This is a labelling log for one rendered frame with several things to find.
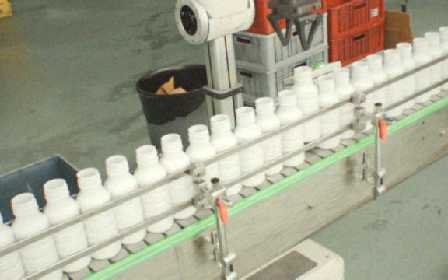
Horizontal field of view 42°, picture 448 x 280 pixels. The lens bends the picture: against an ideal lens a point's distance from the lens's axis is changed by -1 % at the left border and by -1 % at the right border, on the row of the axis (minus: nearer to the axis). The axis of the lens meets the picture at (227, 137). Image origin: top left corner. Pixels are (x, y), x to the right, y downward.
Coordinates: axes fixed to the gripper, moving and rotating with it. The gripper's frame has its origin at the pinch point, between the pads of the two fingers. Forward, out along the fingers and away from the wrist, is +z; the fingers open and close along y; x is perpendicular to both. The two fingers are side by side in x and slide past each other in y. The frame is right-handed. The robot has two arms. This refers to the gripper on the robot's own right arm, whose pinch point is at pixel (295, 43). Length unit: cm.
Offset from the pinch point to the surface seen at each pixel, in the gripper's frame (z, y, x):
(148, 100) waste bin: 64, -153, 42
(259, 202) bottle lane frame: 27.6, 7.4, -19.5
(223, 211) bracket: 20.3, 14.4, -33.2
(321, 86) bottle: 10.3, 2.9, 4.3
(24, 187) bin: 35, -55, -49
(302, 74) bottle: 5.9, 2.6, -1.1
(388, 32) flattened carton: 88, -187, 268
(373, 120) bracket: 17.9, 12.5, 10.4
